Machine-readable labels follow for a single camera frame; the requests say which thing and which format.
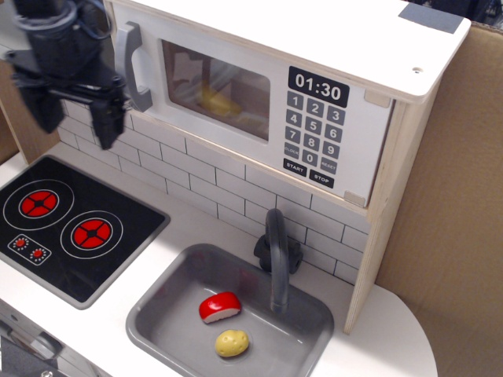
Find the grey range hood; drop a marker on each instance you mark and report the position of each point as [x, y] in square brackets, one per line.
[8, 35]

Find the dark grey toy faucet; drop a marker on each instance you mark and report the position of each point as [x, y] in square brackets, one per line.
[278, 257]

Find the grey oven front handle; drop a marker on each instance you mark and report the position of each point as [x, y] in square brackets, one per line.
[35, 341]

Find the brown cardboard panel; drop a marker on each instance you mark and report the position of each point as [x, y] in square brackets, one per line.
[444, 256]

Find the yellow toy potato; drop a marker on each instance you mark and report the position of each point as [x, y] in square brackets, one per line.
[231, 343]

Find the yellow toy banana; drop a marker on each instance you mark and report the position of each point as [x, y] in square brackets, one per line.
[218, 104]

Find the grey toy sink basin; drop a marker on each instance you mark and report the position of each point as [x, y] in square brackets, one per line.
[166, 324]

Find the black toy stovetop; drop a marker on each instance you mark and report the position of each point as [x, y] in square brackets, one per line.
[71, 233]

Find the grey tape patch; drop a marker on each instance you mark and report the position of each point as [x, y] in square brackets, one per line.
[432, 18]

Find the white toy microwave door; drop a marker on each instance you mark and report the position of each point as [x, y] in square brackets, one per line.
[306, 124]

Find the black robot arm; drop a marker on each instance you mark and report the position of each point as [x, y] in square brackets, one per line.
[59, 13]

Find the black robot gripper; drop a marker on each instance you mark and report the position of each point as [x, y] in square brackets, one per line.
[67, 60]

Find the wooden toy microwave cabinet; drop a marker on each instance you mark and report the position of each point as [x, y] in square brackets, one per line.
[364, 43]

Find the red toy cheese wedge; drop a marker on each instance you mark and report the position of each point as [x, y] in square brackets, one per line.
[219, 306]

